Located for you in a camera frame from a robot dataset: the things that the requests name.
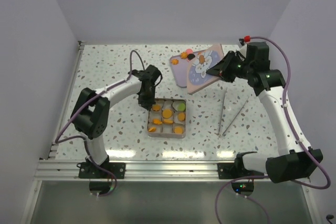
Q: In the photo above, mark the orange fish cookie front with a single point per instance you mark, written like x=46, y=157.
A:
x=157, y=121

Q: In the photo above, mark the aluminium front rail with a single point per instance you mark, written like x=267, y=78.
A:
x=135, y=171

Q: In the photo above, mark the orange chip cookie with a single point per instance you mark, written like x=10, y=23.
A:
x=167, y=113

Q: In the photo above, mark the orange swirl cookie top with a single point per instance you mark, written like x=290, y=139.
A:
x=184, y=55

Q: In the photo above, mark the silver tin lid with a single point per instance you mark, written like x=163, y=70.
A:
x=197, y=77

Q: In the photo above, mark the lavender cookie tray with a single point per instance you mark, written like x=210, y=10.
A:
x=179, y=71

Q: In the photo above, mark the orange fish cookie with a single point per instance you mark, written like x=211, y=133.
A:
x=157, y=121
x=152, y=129

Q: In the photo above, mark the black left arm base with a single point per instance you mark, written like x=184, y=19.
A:
x=88, y=171

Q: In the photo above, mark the black sandwich cookie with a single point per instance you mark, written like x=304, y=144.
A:
x=190, y=57

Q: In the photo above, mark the red right cable connector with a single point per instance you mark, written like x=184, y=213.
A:
x=244, y=40

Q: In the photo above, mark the orange round cookie front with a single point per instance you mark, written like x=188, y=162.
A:
x=166, y=121

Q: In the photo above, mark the orange round sandwich cookie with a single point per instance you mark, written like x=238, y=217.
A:
x=178, y=130

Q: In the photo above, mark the metal serving tongs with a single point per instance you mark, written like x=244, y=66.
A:
x=234, y=100

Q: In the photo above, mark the orange flower cookie front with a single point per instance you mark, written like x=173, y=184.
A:
x=156, y=107

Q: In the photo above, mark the green round cookie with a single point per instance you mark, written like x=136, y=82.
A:
x=181, y=107

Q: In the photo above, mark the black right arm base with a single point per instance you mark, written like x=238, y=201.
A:
x=236, y=169

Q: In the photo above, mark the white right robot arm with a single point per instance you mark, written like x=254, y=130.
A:
x=296, y=158

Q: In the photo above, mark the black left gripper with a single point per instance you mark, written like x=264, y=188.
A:
x=148, y=104

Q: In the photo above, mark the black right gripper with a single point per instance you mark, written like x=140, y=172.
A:
x=221, y=68

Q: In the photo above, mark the orange swirl cookie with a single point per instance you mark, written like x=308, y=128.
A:
x=174, y=61
x=181, y=116
x=184, y=55

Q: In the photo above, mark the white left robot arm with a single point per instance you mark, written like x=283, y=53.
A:
x=91, y=112

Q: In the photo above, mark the square cookie tin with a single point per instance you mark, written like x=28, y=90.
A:
x=166, y=130

